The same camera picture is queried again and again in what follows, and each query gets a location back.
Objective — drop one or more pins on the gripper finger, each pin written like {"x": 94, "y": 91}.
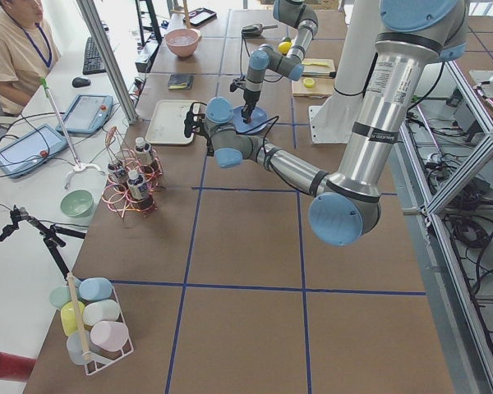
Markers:
{"x": 249, "y": 112}
{"x": 243, "y": 112}

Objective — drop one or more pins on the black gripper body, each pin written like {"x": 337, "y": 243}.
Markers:
{"x": 250, "y": 99}
{"x": 209, "y": 146}

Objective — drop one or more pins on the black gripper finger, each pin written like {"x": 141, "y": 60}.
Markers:
{"x": 210, "y": 151}

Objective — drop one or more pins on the blue round plate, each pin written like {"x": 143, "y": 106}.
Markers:
{"x": 259, "y": 117}

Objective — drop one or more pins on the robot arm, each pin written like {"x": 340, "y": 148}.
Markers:
{"x": 301, "y": 17}
{"x": 388, "y": 45}

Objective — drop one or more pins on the cream bear tray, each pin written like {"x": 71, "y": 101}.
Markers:
{"x": 167, "y": 123}

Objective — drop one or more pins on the lemon half slice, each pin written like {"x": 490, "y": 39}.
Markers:
{"x": 309, "y": 83}

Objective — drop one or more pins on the whole yellow lemon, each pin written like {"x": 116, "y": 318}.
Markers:
{"x": 284, "y": 47}

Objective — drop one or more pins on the wooden cutting board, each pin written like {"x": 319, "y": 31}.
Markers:
{"x": 324, "y": 77}

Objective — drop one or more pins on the metal ice scoop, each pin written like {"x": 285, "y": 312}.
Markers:
{"x": 257, "y": 29}

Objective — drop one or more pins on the grey folded cloth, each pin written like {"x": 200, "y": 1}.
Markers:
{"x": 180, "y": 81}

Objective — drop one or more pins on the yellow plastic knife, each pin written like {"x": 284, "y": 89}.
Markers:
{"x": 317, "y": 63}

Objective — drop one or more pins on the tea bottle white cap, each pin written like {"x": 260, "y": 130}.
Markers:
{"x": 139, "y": 190}

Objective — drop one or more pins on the pink bowl with ice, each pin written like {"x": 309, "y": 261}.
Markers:
{"x": 183, "y": 42}

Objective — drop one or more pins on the blue teach pendant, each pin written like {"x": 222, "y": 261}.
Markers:
{"x": 30, "y": 151}
{"x": 87, "y": 113}

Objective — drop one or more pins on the green bowl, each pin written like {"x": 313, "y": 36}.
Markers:
{"x": 77, "y": 204}

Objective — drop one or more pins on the black keyboard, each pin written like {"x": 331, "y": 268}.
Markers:
{"x": 93, "y": 62}

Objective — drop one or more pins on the black computer mouse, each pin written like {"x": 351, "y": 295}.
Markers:
{"x": 80, "y": 81}

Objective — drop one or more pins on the seated person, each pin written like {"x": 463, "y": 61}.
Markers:
{"x": 28, "y": 53}

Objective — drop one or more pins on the copper wire bottle rack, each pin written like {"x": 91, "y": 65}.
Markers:
{"x": 119, "y": 202}

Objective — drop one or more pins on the white wire cup rack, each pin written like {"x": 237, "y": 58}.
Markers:
{"x": 97, "y": 335}

